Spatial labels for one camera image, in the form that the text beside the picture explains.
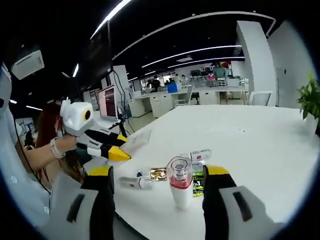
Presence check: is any white wristwatch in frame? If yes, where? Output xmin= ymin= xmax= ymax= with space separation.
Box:
xmin=49 ymin=137 xmax=66 ymax=159

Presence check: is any red collar skincare bottle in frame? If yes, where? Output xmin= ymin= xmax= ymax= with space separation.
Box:
xmin=166 ymin=156 xmax=194 ymax=209

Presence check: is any green potted plant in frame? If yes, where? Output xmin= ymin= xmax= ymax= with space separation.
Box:
xmin=296 ymin=73 xmax=320 ymax=137

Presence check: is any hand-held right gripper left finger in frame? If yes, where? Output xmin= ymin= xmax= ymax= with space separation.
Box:
xmin=49 ymin=165 xmax=116 ymax=240

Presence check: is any white mesh office chair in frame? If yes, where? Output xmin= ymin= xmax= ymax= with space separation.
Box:
xmin=49 ymin=172 xmax=88 ymax=201

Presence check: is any person's left hand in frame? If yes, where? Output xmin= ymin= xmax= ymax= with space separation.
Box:
xmin=56 ymin=134 xmax=79 ymax=154

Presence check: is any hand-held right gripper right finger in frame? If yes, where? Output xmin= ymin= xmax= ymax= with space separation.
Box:
xmin=201 ymin=163 xmax=278 ymax=240

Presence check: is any person's light shirt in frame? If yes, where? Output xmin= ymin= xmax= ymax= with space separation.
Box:
xmin=0 ymin=62 xmax=53 ymax=221

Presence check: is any white open laptop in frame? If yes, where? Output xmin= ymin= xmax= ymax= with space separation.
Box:
xmin=96 ymin=84 xmax=121 ymax=130

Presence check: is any green black skincare sachet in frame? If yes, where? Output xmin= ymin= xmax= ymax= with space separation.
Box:
xmin=191 ymin=168 xmax=207 ymax=199

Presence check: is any white ceiling air unit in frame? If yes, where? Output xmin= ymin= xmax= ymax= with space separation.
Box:
xmin=11 ymin=48 xmax=46 ymax=81

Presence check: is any white skincare tube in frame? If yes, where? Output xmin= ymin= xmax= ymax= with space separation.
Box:
xmin=122 ymin=129 xmax=153 ymax=155

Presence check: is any white office workbench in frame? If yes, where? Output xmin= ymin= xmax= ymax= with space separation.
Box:
xmin=128 ymin=84 xmax=251 ymax=118

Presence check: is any small white skincare bottle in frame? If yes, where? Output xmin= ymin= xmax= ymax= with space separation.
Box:
xmin=119 ymin=175 xmax=154 ymax=190
xmin=179 ymin=148 xmax=213 ymax=162

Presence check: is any black hanging cable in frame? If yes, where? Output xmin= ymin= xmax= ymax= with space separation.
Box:
xmin=112 ymin=69 xmax=126 ymax=118

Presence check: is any gold foil skincare sachet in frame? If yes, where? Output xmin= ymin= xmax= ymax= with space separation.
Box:
xmin=149 ymin=167 xmax=168 ymax=181

